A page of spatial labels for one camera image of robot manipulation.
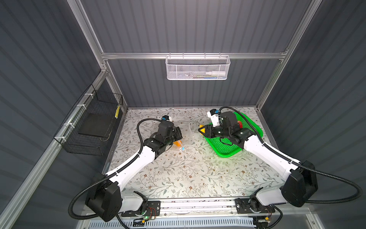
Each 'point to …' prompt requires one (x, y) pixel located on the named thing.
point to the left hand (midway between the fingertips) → (182, 130)
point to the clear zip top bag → (187, 139)
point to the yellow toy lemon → (201, 125)
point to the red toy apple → (240, 124)
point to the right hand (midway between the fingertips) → (202, 130)
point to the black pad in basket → (97, 124)
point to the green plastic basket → (225, 150)
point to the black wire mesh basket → (92, 101)
